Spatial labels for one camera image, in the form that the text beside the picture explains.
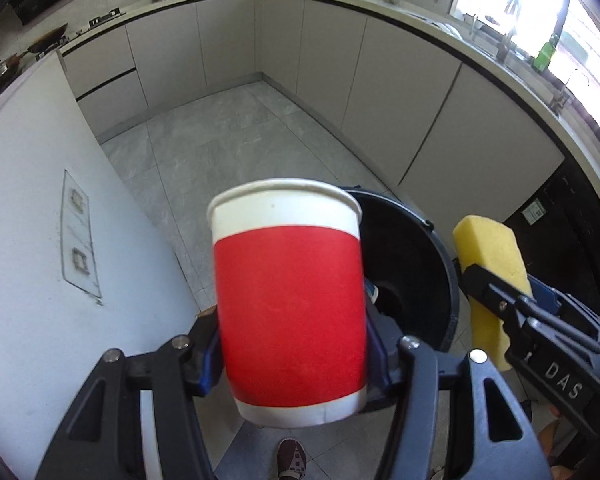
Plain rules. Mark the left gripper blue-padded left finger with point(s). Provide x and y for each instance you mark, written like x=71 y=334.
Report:
x=100 y=436

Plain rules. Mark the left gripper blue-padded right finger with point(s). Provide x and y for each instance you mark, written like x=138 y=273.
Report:
x=489 y=437

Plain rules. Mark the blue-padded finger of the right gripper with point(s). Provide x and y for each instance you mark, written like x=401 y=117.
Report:
x=566 y=308
x=520 y=304

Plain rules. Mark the yellow sponge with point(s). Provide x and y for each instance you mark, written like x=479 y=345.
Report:
x=493 y=275

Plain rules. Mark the red white paper cup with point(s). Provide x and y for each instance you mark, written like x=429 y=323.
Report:
x=289 y=282

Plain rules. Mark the black trash bin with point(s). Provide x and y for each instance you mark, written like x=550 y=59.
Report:
x=406 y=260

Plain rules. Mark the person's right hand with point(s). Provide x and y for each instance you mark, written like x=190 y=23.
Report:
x=556 y=436

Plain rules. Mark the dark red shoe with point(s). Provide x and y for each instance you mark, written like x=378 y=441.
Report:
x=291 y=460

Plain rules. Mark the green bottle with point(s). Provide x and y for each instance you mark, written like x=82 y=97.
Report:
x=542 y=60

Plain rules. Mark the sink faucet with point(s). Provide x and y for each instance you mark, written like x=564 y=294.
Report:
x=500 y=25

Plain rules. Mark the lidded black pan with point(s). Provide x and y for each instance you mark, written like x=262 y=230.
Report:
x=9 y=70

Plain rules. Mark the wok with handle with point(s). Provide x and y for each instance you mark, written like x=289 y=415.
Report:
x=48 y=40

